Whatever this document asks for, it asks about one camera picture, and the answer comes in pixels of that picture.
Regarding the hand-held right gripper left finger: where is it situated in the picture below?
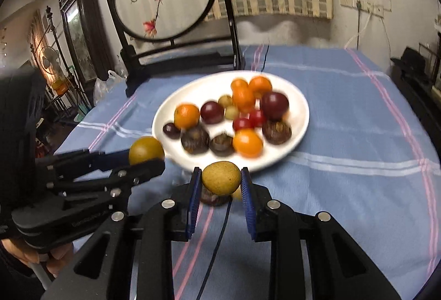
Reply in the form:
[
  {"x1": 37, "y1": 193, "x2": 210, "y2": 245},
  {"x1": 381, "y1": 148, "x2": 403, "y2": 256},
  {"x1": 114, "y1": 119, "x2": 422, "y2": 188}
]
[{"x1": 41, "y1": 167, "x2": 202, "y2": 300}]

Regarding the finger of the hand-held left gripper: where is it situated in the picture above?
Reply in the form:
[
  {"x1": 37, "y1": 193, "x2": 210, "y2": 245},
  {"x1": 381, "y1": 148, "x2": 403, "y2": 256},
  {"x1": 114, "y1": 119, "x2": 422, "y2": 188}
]
[
  {"x1": 36, "y1": 148, "x2": 131, "y2": 171},
  {"x1": 46, "y1": 160, "x2": 166, "y2": 209}
]

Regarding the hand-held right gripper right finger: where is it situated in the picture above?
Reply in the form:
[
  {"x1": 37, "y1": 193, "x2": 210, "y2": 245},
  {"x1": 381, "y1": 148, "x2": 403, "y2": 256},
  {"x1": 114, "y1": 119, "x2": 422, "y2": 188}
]
[{"x1": 241, "y1": 167, "x2": 402, "y2": 300}]

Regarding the small dark purple plum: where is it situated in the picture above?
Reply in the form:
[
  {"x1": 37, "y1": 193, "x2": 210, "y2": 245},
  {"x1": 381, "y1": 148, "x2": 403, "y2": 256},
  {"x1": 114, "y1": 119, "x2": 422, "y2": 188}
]
[{"x1": 163, "y1": 123, "x2": 181, "y2": 139}]

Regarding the white round plate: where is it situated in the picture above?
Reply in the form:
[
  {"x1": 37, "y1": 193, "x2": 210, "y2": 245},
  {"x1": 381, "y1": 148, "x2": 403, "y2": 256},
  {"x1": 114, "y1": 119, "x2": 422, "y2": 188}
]
[{"x1": 152, "y1": 71, "x2": 310, "y2": 173}]

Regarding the red cherry tomato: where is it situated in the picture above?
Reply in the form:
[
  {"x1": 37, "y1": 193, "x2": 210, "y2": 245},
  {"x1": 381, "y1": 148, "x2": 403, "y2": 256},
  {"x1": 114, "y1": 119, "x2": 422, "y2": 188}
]
[
  {"x1": 249, "y1": 109, "x2": 267, "y2": 127},
  {"x1": 232, "y1": 117, "x2": 254, "y2": 131}
]

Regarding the dark red plum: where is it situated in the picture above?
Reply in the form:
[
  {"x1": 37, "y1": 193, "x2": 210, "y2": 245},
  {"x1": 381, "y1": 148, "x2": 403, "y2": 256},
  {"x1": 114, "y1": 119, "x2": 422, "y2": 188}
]
[
  {"x1": 261, "y1": 91, "x2": 290, "y2": 121},
  {"x1": 200, "y1": 100, "x2": 225, "y2": 124}
]

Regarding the person's left hand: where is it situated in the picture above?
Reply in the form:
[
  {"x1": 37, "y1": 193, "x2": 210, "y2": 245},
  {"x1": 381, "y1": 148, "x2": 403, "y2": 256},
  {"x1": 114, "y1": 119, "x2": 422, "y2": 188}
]
[{"x1": 0, "y1": 238, "x2": 74, "y2": 278}]

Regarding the dark brown water chestnut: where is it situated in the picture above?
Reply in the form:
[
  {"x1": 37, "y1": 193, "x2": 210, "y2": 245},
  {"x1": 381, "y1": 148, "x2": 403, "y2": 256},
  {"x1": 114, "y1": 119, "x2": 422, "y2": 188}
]
[
  {"x1": 262, "y1": 120, "x2": 292, "y2": 145},
  {"x1": 181, "y1": 124, "x2": 210, "y2": 155},
  {"x1": 209, "y1": 134, "x2": 235, "y2": 156}
]

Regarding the clear plastic bag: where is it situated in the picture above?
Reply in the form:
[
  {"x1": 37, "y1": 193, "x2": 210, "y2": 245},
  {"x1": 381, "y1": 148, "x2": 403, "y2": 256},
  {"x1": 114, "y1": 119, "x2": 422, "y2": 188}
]
[{"x1": 93, "y1": 61, "x2": 130, "y2": 104}]

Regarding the standing fan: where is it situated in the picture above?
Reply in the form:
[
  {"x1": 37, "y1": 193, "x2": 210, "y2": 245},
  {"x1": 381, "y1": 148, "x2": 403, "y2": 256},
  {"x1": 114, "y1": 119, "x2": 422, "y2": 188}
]
[{"x1": 41, "y1": 45, "x2": 63, "y2": 80}]

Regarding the blue striped tablecloth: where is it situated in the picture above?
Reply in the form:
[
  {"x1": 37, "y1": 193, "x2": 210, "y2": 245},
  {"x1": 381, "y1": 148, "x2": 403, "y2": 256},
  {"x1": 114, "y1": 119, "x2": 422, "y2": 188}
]
[{"x1": 52, "y1": 43, "x2": 441, "y2": 300}]

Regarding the dark wooden cabinet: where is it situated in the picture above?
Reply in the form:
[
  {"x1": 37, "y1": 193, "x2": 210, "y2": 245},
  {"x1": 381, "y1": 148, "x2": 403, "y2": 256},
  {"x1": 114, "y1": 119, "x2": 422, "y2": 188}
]
[{"x1": 58, "y1": 0, "x2": 114, "y2": 83}]

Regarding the black hat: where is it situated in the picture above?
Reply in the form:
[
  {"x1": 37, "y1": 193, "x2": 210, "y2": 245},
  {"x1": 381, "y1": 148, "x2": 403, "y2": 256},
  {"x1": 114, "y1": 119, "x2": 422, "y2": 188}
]
[{"x1": 391, "y1": 47, "x2": 428, "y2": 71}]

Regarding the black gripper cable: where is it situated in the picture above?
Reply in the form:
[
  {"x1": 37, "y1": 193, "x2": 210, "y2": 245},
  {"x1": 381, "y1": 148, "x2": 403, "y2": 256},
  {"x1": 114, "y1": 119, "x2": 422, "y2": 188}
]
[{"x1": 196, "y1": 198, "x2": 232, "y2": 300}]

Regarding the thin black cable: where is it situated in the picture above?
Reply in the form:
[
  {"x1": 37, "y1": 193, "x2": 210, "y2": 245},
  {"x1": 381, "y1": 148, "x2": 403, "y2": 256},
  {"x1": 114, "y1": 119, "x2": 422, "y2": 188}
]
[{"x1": 258, "y1": 43, "x2": 270, "y2": 73}]

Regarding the white power cable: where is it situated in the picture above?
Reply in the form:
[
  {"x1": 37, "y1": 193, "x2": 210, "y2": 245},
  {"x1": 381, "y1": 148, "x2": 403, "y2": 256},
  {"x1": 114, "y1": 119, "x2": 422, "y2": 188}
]
[{"x1": 345, "y1": 12, "x2": 374, "y2": 49}]

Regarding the white wall socket strip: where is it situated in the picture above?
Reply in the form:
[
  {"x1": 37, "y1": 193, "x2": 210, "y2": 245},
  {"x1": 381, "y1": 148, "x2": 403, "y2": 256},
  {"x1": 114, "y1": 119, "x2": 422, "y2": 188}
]
[{"x1": 339, "y1": 0, "x2": 384, "y2": 16}]

